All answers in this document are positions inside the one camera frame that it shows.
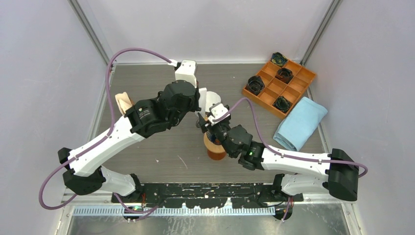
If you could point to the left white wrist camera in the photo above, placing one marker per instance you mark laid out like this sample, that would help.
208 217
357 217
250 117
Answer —
186 70

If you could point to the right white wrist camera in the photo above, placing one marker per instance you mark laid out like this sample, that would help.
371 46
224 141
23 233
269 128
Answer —
218 112

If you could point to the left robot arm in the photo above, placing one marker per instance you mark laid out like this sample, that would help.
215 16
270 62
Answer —
85 173

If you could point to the blue transparent dripper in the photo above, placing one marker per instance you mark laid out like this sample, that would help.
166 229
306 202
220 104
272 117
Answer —
212 138

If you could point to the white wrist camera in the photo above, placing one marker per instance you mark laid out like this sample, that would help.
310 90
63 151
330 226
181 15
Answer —
218 112
186 70

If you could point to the white paper coffee filter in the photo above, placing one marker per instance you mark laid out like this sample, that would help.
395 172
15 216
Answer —
212 98

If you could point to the amber glass cup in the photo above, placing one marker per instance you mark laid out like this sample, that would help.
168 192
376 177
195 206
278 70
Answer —
216 156

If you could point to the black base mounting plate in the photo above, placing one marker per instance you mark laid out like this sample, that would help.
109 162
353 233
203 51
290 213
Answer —
207 196

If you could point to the light blue cloth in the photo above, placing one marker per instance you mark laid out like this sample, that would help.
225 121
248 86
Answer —
299 125

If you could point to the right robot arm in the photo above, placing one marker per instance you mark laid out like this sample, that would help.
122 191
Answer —
335 172

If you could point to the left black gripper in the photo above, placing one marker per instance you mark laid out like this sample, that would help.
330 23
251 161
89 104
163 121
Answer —
195 107

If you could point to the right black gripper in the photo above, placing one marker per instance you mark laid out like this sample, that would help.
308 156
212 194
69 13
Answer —
204 124

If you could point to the orange compartment tray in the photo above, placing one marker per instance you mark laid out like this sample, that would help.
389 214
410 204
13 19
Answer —
274 88

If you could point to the dark capsule green yellow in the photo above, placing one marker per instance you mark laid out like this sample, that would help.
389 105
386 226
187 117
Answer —
278 59

